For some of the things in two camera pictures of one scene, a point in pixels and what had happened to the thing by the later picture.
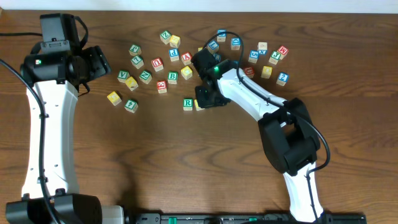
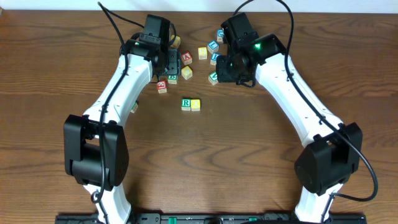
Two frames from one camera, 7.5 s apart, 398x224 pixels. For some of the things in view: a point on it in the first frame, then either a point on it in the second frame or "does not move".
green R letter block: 188,104 does not move
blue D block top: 221,37 does not move
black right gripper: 203,102 → 224,74
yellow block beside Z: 175,41 does not move
